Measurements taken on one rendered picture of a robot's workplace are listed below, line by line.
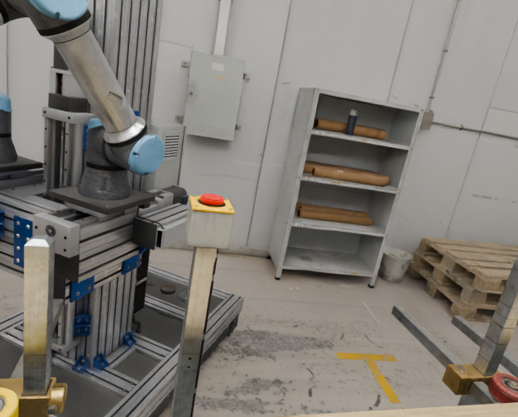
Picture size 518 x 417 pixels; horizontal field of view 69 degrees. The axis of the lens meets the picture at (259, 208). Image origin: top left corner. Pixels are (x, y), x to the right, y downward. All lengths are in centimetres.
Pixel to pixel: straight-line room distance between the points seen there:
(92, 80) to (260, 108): 238
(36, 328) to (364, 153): 316
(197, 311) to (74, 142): 86
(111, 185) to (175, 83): 210
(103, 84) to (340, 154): 272
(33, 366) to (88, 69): 62
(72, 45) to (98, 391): 128
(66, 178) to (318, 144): 240
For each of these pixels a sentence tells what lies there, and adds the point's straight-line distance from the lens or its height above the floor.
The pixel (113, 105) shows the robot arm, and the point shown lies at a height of 132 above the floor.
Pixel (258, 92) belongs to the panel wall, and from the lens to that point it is 326.
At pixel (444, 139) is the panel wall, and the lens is 396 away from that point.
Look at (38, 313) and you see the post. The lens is 73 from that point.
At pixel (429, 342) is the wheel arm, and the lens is 122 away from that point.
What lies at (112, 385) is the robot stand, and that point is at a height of 22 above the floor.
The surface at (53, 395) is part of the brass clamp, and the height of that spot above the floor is 84.
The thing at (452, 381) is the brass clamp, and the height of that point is 83.
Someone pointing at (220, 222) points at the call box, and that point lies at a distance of 63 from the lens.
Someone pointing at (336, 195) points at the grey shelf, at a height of 69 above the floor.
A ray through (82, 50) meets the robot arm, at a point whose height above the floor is 144.
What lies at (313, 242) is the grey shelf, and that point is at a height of 21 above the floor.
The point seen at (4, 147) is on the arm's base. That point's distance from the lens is 157.
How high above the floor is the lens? 140
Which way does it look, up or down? 16 degrees down
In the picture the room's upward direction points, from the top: 11 degrees clockwise
